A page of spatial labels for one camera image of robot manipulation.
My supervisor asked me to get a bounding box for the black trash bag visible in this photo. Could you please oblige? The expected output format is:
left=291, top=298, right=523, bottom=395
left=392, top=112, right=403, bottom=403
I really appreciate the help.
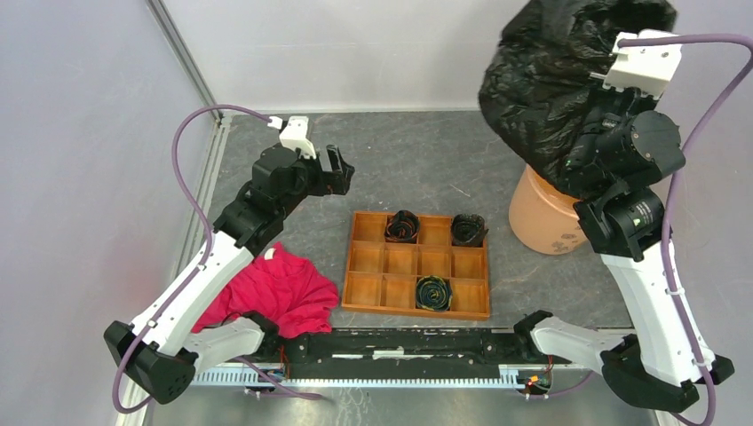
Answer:
left=478, top=0, right=678, bottom=199

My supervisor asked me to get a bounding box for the orange trash bin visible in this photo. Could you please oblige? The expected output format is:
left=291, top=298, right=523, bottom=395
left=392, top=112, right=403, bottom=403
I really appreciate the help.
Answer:
left=509, top=166, right=587, bottom=256

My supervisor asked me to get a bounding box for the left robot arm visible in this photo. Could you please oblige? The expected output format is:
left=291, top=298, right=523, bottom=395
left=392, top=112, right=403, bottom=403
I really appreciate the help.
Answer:
left=103, top=144, right=355, bottom=405

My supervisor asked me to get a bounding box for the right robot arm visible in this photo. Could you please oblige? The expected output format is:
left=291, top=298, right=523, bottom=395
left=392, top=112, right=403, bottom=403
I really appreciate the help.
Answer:
left=512, top=88, right=734, bottom=414

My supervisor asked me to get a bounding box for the rolled black bag, top middle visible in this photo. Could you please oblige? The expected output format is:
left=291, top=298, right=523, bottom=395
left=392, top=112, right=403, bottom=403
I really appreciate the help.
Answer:
left=384, top=209, right=420, bottom=243

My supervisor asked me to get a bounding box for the rolled black bag, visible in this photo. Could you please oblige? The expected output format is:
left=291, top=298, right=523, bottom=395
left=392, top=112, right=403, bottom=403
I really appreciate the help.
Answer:
left=415, top=275, right=453, bottom=312
left=384, top=209, right=420, bottom=243
left=450, top=214, right=488, bottom=248

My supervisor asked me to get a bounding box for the orange wooden divider tray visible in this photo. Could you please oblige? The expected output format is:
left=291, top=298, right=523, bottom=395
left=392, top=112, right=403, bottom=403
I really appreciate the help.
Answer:
left=341, top=211, right=491, bottom=321

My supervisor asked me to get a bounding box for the red cloth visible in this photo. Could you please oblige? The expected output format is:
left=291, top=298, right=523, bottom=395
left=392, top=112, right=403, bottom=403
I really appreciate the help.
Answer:
left=191, top=242, right=339, bottom=338

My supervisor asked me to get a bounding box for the rolled black bag, top right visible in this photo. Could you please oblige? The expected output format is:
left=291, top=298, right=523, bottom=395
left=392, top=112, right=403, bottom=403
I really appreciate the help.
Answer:
left=450, top=214, right=488, bottom=248

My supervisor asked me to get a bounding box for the rolled black bag, bottom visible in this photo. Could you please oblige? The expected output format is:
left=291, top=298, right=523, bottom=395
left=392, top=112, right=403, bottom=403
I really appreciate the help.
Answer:
left=415, top=275, right=453, bottom=312

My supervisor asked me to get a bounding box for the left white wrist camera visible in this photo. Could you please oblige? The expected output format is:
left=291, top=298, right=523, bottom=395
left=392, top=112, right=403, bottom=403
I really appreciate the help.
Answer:
left=267, top=115, right=317, bottom=160

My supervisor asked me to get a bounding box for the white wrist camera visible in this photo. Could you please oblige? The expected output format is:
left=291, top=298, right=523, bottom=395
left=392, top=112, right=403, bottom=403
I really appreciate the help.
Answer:
left=267, top=115, right=317, bottom=160
left=590, top=29, right=682, bottom=100

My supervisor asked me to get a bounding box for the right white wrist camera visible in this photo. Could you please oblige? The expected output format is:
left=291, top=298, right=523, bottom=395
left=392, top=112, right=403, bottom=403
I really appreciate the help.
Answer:
left=590, top=29, right=682, bottom=100

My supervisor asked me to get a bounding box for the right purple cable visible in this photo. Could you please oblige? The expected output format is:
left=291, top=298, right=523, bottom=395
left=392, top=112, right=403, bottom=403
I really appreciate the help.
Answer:
left=616, top=32, right=753, bottom=426

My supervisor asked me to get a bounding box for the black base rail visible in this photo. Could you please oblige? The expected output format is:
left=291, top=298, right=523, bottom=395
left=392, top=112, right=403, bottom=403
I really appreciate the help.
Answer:
left=243, top=327, right=568, bottom=380

